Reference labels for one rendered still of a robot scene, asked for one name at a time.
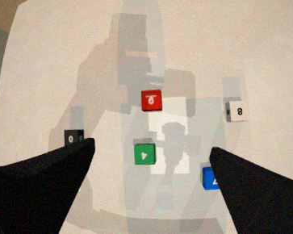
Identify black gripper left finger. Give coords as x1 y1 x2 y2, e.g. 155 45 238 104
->
0 137 95 234

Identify blue digit block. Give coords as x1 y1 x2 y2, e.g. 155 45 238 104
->
202 168 219 190

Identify small black block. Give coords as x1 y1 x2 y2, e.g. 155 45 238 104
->
64 130 84 146

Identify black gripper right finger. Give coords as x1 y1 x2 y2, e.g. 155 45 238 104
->
208 146 293 234

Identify green block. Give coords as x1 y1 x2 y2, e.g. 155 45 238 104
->
134 143 156 165

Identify beige block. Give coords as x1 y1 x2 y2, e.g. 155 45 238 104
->
225 100 249 123

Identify red block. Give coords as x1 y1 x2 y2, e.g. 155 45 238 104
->
142 89 162 113

